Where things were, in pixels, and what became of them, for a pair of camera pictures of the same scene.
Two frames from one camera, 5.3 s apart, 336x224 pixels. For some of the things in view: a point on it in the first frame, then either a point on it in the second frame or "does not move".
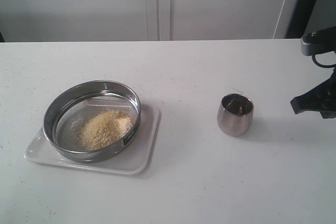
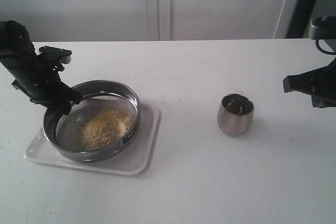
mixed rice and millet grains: [103, 129] does not move
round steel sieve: [92, 120] does not move
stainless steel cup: [235, 114] does not move
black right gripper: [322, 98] -> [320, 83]
